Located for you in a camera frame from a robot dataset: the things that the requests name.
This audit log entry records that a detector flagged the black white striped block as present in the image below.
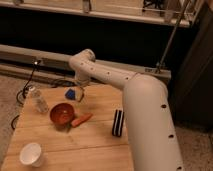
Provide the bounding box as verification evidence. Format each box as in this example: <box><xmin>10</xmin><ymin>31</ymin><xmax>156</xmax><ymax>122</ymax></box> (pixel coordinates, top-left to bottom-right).
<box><xmin>112</xmin><ymin>110</ymin><xmax>124</xmax><ymax>137</ymax></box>

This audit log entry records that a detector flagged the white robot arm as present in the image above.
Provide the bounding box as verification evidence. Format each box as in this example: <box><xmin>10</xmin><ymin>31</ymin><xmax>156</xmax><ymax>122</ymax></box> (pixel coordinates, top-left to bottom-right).
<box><xmin>69</xmin><ymin>49</ymin><xmax>185</xmax><ymax>171</ymax></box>

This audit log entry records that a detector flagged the white paper cup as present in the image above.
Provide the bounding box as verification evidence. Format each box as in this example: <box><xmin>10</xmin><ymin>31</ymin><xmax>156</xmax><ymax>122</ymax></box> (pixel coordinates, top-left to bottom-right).
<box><xmin>19</xmin><ymin>142</ymin><xmax>44</xmax><ymax>167</ymax></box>

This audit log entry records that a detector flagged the clear plastic bottle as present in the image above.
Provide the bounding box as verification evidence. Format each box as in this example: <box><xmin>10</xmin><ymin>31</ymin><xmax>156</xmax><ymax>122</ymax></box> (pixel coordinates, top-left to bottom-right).
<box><xmin>29</xmin><ymin>86</ymin><xmax>49</xmax><ymax>113</ymax></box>

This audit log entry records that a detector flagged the red-brown bowl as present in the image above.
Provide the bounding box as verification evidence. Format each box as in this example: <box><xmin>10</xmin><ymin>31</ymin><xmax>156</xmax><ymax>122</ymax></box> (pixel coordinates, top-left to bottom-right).
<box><xmin>50</xmin><ymin>103</ymin><xmax>75</xmax><ymax>126</ymax></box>

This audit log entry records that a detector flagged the blue sponge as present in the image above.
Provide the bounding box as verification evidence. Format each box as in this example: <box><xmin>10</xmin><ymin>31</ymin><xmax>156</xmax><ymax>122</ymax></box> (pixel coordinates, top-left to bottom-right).
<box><xmin>65</xmin><ymin>89</ymin><xmax>76</xmax><ymax>100</ymax></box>

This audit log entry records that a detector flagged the metal pole stand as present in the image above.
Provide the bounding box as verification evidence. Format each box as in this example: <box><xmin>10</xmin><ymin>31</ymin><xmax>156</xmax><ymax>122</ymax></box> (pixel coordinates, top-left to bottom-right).
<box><xmin>155</xmin><ymin>0</ymin><xmax>190</xmax><ymax>74</ymax></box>

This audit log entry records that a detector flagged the black cable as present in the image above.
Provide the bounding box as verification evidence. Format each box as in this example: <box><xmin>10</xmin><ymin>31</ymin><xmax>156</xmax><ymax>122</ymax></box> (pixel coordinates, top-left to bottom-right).
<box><xmin>10</xmin><ymin>59</ymin><xmax>43</xmax><ymax>131</ymax></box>

